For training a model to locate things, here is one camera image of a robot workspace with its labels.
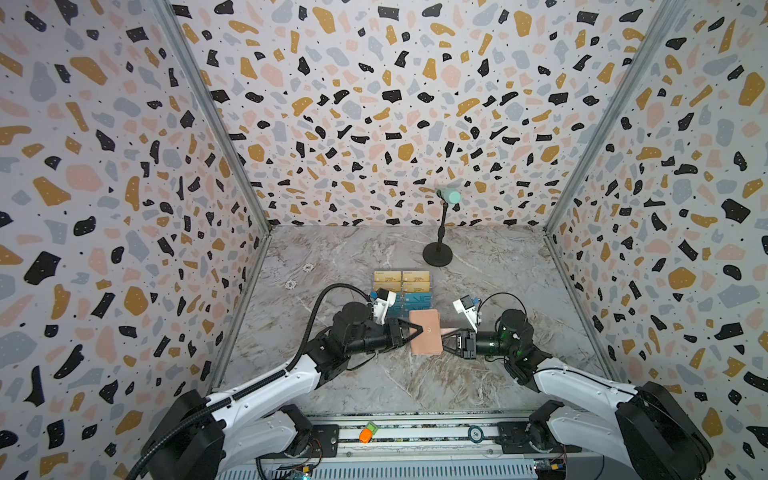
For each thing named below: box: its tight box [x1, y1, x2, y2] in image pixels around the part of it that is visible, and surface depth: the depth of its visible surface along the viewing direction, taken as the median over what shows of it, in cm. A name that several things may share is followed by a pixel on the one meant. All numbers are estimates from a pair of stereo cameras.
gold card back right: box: [402, 270, 430, 282], surface depth 97 cm
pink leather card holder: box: [409, 309, 443, 356], surface depth 73 cm
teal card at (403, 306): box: [387, 298, 432, 318], surface depth 97 cm
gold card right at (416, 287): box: [403, 281, 430, 293], surface depth 97 cm
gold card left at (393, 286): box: [374, 281, 401, 293], surface depth 97 cm
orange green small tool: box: [359, 421, 379, 444], surface depth 75 cm
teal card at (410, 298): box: [403, 292, 432, 305], surface depth 97 cm
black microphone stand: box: [422, 190, 453, 267], surface depth 115 cm
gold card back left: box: [374, 270, 401, 282], surface depth 97 cm
